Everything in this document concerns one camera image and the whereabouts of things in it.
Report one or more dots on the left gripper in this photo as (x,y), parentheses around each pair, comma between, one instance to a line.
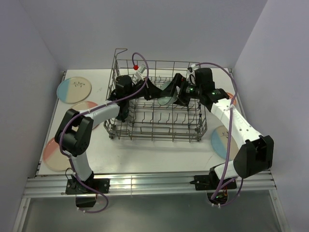
(151,91)

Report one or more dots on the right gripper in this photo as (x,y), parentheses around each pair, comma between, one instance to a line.
(181,82)

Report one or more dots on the light green bowl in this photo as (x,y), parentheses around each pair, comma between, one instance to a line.
(170,97)

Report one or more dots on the orange patterned bowl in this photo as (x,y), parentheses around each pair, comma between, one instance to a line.
(232,99)

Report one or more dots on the dark green mug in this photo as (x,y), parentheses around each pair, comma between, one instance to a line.
(123,114)

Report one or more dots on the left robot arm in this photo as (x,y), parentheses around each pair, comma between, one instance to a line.
(74,133)

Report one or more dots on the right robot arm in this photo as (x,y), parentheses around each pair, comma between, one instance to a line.
(248,151)

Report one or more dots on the blue cream plate right side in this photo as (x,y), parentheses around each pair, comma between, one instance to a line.
(219,139)

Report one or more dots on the pink and cream plate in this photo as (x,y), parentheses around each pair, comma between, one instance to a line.
(84,105)

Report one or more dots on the blue and cream plate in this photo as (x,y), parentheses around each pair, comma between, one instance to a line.
(74,90)

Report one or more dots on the pink cream plate near edge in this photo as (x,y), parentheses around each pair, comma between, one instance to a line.
(53,158)

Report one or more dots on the grey wire dish rack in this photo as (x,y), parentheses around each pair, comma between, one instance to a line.
(148,119)

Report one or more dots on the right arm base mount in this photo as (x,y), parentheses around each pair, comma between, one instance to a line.
(205,182)

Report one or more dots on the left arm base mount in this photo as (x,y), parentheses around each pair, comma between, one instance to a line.
(87,193)

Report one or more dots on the aluminium rail frame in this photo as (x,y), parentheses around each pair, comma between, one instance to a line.
(150,190)

